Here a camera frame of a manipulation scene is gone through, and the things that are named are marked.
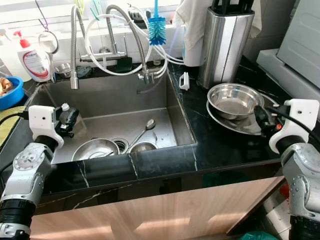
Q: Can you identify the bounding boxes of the shallow steel bowl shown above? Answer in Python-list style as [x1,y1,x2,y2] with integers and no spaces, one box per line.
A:
[71,138,121,162]

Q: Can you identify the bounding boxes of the orange object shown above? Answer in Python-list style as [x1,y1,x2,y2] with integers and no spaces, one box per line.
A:
[281,182,292,202]

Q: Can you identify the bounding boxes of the dark green sponge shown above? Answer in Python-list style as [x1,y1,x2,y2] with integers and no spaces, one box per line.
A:
[115,56,133,73]

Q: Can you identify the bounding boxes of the stainless steel knife block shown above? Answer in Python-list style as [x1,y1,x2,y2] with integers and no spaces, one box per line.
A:
[197,7,256,90]

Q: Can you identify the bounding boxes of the small white plastic clip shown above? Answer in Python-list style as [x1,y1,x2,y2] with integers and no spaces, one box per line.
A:
[178,71,191,92]

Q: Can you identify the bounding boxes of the tiny steel bowl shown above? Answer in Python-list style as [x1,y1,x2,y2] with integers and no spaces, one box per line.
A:
[52,62,73,79]

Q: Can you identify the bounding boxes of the stainless steel kitchen sink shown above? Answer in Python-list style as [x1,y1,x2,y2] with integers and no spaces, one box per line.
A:
[4,73,197,166]

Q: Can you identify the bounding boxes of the black knife handle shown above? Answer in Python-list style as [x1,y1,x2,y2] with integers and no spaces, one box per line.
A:
[211,0,255,16]

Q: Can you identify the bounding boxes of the yellow cloth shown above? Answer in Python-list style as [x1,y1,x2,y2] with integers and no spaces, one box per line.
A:
[0,106,28,148]

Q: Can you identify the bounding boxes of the wide steel bowl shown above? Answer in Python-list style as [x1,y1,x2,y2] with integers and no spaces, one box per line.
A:
[207,83,266,121]

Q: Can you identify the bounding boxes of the steel fork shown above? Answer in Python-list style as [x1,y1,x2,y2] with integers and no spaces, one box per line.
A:
[87,150,115,159]

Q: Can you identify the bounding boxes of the blue plastic bowl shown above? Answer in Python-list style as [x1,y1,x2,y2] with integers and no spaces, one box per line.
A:
[0,76,25,112]

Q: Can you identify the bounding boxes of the sink drain strainer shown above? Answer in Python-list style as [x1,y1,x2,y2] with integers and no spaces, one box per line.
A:
[111,137,130,154]

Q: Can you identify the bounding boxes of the small steel cup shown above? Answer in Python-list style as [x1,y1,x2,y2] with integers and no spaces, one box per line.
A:
[128,141,157,154]

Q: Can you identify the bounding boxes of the wooden cabinet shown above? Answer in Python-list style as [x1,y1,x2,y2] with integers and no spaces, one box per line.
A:
[30,177,288,240]

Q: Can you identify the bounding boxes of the white hanging towel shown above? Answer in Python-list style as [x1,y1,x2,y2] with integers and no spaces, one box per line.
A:
[175,0,218,48]

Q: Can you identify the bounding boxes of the white soap bottle red pump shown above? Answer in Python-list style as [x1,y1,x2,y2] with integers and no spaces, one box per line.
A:
[13,30,52,83]

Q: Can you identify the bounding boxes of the white appliance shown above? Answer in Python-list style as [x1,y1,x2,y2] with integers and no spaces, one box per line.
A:
[256,0,320,103]

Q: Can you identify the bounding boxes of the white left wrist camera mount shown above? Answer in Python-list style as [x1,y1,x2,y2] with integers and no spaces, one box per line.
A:
[28,104,65,147]

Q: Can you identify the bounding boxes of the white jug blue label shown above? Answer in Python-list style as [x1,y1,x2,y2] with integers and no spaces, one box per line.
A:
[181,22,210,67]

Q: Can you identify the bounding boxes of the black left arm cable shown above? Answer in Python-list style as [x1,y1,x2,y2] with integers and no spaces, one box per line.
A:
[0,110,31,132]

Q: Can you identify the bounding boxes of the large steel plate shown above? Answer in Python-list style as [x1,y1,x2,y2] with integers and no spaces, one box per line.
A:
[206,92,281,137]

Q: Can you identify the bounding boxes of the blue bottle brush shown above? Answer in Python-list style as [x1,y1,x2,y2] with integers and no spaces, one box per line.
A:
[147,0,168,47]

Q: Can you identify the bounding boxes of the teal plastic hook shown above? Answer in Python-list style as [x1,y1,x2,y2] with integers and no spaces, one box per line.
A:
[91,0,101,20]

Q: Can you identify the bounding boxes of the steel spoon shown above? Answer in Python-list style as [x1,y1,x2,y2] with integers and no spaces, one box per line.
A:
[128,119,157,149]

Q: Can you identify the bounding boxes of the steel gooseneck faucet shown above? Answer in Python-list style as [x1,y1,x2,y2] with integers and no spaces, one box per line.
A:
[79,4,158,95]

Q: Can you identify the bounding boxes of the brown food scraps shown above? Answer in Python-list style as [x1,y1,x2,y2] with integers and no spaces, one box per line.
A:
[0,77,15,93]

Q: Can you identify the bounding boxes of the green bag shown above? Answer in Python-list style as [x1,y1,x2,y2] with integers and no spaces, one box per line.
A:
[239,231,281,240]

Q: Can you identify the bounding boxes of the white spray bottle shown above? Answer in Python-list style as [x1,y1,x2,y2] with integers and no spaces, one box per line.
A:
[0,28,21,76]

